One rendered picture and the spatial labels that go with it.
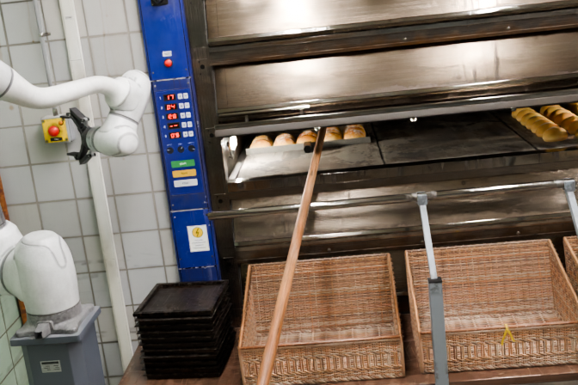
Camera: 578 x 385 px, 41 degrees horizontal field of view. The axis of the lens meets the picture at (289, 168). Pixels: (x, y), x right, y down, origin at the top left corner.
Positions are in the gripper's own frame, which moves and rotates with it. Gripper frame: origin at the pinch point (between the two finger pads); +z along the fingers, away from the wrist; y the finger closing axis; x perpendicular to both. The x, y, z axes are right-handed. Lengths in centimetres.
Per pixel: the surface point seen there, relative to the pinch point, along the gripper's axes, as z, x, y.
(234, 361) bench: -41, 28, 88
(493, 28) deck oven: -96, 123, -19
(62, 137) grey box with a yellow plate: 13.7, 4.1, 2.6
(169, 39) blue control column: -14.9, 38.2, -28.5
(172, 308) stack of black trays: -32, 11, 63
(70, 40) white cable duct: 12.2, 13.2, -31.9
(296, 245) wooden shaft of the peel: -90, 22, 33
